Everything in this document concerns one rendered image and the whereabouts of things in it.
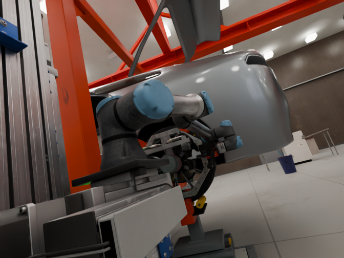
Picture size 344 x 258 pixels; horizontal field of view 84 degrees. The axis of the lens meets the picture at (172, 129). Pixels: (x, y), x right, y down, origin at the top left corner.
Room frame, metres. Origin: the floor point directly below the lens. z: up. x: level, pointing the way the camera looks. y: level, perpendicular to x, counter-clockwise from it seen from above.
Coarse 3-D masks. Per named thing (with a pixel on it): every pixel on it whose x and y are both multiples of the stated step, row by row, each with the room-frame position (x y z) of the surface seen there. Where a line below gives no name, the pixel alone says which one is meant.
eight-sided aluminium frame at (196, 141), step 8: (176, 128) 1.50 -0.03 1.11; (152, 136) 1.54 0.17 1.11; (160, 136) 1.53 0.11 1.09; (192, 136) 1.48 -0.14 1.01; (152, 144) 1.56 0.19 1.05; (200, 144) 1.47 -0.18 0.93; (200, 176) 1.49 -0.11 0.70; (200, 184) 1.49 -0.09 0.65; (184, 192) 1.52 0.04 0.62; (192, 192) 1.50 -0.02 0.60
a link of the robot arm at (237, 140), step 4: (232, 136) 1.20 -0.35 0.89; (236, 136) 1.21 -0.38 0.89; (224, 140) 1.23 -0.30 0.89; (228, 140) 1.20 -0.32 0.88; (232, 140) 1.19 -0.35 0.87; (236, 140) 1.19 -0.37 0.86; (240, 140) 1.19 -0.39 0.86; (224, 144) 1.21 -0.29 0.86; (228, 144) 1.20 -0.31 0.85; (232, 144) 1.20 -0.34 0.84; (236, 144) 1.19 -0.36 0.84; (240, 144) 1.19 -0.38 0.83; (228, 148) 1.21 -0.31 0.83; (232, 148) 1.21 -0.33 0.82; (236, 148) 1.22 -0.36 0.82
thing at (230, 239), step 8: (224, 240) 1.75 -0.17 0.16; (232, 240) 1.83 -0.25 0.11; (224, 248) 1.57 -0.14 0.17; (232, 248) 1.56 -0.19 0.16; (184, 256) 1.62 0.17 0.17; (192, 256) 1.60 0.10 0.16; (200, 256) 1.59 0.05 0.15; (208, 256) 1.53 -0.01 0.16; (216, 256) 1.52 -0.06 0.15; (224, 256) 1.51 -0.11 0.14; (232, 256) 1.50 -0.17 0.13
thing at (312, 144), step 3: (309, 138) 9.59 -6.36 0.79; (312, 138) 9.60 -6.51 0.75; (306, 141) 9.69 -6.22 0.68; (309, 141) 9.66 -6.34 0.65; (312, 141) 9.62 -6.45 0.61; (309, 144) 9.67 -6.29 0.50; (312, 144) 9.64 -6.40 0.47; (315, 144) 9.60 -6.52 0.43; (309, 147) 9.69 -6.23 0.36; (312, 147) 9.65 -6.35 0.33; (315, 147) 9.62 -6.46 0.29; (312, 150) 9.67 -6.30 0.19; (315, 150) 9.63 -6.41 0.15; (318, 150) 9.60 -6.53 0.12; (312, 153) 9.68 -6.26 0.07; (315, 153) 9.65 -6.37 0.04; (318, 153) 9.61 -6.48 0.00
